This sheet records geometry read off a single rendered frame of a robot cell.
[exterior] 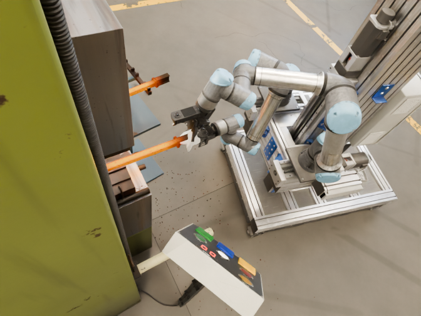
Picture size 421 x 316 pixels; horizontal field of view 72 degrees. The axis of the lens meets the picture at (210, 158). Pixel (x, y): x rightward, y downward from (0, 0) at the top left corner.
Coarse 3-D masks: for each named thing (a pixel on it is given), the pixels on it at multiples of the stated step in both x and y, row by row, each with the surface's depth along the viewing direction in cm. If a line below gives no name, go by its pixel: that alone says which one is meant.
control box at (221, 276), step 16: (192, 224) 116; (176, 240) 92; (192, 240) 95; (208, 240) 109; (176, 256) 91; (192, 256) 91; (208, 256) 90; (192, 272) 90; (208, 272) 89; (224, 272) 89; (240, 272) 97; (256, 272) 112; (208, 288) 89; (224, 288) 88; (240, 288) 88; (256, 288) 92; (240, 304) 87; (256, 304) 86
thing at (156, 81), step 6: (156, 78) 155; (162, 78) 155; (168, 78) 160; (144, 84) 152; (150, 84) 153; (156, 84) 154; (162, 84) 159; (132, 90) 149; (138, 90) 150; (144, 90) 153
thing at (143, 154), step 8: (176, 136) 134; (184, 136) 135; (160, 144) 131; (168, 144) 132; (176, 144) 133; (144, 152) 127; (152, 152) 128; (120, 160) 124; (128, 160) 124; (136, 160) 126; (112, 168) 122
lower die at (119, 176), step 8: (112, 160) 124; (120, 168) 123; (112, 176) 121; (120, 176) 122; (128, 176) 122; (112, 184) 119; (120, 184) 121; (128, 184) 122; (120, 192) 119; (128, 192) 123
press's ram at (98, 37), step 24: (72, 0) 55; (96, 0) 57; (72, 24) 52; (96, 24) 53; (120, 24) 54; (96, 48) 54; (120, 48) 57; (96, 72) 59; (120, 72) 62; (96, 96) 64; (120, 96) 67; (96, 120) 70; (120, 120) 74; (120, 144) 83
